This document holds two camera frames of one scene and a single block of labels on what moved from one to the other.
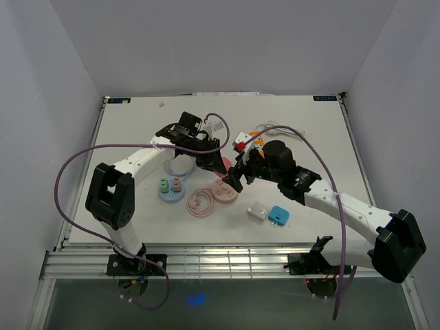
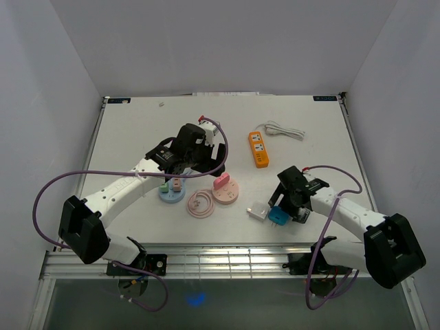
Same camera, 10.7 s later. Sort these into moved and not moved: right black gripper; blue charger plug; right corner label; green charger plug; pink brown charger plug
Moved: right black gripper
Not moved: right corner label; pink brown charger plug; blue charger plug; green charger plug
